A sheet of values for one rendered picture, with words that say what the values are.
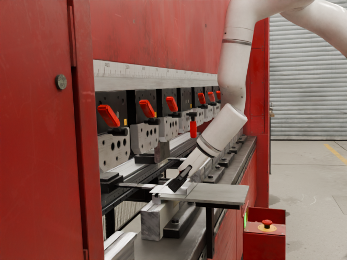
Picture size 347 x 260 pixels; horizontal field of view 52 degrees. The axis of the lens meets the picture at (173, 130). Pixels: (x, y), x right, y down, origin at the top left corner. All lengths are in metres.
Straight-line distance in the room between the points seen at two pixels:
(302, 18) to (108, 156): 0.75
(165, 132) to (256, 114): 2.25
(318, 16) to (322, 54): 7.48
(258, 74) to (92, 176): 3.02
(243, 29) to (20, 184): 0.93
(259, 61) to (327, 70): 5.46
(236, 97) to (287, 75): 7.40
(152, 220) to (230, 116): 0.40
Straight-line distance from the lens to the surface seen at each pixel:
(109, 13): 0.79
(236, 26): 1.08
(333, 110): 8.71
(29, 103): 0.23
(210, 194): 1.15
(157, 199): 1.16
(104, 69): 0.75
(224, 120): 1.07
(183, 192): 1.16
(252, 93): 3.27
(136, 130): 0.89
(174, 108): 1.06
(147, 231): 1.14
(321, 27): 1.16
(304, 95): 8.58
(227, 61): 1.07
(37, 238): 0.25
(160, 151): 1.15
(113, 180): 1.28
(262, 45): 3.28
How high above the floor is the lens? 1.35
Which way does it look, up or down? 7 degrees down
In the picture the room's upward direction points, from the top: 2 degrees counter-clockwise
